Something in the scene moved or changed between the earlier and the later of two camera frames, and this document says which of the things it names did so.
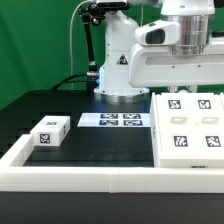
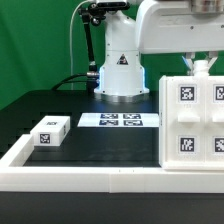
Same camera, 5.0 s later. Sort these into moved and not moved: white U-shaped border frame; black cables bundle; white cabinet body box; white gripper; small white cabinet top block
Moved: white gripper; white cabinet body box
Not moved: white U-shaped border frame; small white cabinet top block; black cables bundle
